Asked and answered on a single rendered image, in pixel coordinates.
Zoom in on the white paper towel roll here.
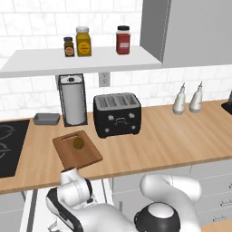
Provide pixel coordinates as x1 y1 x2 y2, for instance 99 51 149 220
63 82 84 126

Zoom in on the small brown spice jar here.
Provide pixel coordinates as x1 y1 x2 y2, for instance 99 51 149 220
63 36 75 58

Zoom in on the black four-slot toaster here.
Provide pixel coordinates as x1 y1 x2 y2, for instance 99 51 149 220
92 92 142 140

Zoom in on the white wall socket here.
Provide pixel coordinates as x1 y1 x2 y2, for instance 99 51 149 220
98 72 111 88

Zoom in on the grey drawer front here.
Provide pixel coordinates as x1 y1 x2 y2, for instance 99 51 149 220
198 196 232 225
196 174 232 203
189 159 232 181

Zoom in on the black paper towel holder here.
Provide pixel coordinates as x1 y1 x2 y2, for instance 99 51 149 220
58 73 89 128

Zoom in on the wooden cutting board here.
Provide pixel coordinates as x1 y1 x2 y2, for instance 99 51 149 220
52 130 103 170

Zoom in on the grey wall cupboard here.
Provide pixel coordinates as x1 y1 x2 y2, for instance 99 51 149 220
140 0 232 69

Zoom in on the black hob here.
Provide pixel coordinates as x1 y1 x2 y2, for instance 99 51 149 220
0 119 31 179

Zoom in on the white wall shelf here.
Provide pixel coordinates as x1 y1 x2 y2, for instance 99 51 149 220
0 44 163 79

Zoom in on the red spice jar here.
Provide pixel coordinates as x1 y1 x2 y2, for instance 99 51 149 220
115 25 131 55

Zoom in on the yellow spice jar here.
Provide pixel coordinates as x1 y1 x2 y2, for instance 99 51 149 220
75 26 92 57

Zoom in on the grey base cupboard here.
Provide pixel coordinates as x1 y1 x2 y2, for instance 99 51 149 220
0 190 27 232

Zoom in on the grey rectangular tray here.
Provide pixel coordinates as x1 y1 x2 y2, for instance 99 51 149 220
32 112 61 126

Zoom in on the grey cupboard door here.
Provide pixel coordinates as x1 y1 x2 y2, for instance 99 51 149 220
111 165 193 223

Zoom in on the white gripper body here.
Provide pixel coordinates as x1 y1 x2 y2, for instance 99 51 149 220
60 167 82 186

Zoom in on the black appliance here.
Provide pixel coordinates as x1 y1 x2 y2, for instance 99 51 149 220
220 90 232 116

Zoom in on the white spout bottle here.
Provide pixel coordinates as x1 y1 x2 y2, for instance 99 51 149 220
188 81 204 114
172 82 188 115

